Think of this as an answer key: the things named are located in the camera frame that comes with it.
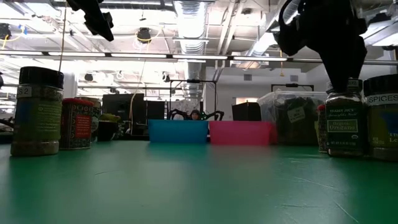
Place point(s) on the blue plastic bin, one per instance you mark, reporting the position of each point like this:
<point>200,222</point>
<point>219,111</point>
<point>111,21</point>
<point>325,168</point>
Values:
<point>177,132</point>

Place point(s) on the white paper label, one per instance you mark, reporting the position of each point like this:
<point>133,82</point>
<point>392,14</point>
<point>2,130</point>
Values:
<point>296,114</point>

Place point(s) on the black fabric bag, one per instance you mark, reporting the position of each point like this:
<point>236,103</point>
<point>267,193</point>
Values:
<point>298,133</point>

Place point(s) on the small black monitor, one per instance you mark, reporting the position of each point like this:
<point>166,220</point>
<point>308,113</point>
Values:
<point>155,109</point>

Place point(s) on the pink plastic bin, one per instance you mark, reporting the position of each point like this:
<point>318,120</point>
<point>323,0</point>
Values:
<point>242,133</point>

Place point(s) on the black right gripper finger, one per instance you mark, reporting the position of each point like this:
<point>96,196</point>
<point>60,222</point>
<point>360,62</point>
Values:
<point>339,74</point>
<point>357,59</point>

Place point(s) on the smooth silver air duct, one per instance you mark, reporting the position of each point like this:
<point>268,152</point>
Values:
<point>261,46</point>

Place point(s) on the long ceiling light bar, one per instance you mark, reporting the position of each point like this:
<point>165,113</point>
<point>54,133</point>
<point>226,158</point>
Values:
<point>140,55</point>

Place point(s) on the large black monitor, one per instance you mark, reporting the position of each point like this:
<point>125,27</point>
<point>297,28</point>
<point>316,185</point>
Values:
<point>124,109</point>

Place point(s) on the black background robot arm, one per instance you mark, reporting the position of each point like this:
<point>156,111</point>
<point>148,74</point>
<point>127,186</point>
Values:
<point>217,114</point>
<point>174,112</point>

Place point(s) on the low black stand frame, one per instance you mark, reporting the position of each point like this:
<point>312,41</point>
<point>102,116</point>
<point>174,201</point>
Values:
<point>292,85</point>

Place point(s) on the white pillar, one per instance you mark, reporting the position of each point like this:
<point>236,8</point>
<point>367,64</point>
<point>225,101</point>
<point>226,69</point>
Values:
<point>70,85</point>

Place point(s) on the red-lid patterned spice tin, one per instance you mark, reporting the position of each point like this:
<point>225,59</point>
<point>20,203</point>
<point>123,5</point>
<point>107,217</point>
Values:
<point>322,130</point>
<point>77,124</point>

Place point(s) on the succulent plant in black pot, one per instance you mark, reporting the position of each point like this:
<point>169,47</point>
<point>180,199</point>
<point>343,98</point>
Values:
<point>108,132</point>

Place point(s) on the ribbed silver air duct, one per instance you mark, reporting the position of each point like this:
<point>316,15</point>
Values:
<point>191,25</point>

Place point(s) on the tall black stand frame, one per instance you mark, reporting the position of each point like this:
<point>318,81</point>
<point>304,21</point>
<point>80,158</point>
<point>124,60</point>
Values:
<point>192,81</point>

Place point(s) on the large black-lid spice jar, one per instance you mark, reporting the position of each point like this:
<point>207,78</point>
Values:
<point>37,118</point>
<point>382,130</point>

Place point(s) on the black ceiling device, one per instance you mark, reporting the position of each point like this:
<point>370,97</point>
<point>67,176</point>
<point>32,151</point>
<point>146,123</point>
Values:
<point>4,31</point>

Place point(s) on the person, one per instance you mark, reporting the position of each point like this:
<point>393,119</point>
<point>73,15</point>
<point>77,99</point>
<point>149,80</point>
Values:
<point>195,115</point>

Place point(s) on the clear plastic storage box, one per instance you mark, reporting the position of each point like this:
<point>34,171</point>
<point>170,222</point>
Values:
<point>270,104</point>

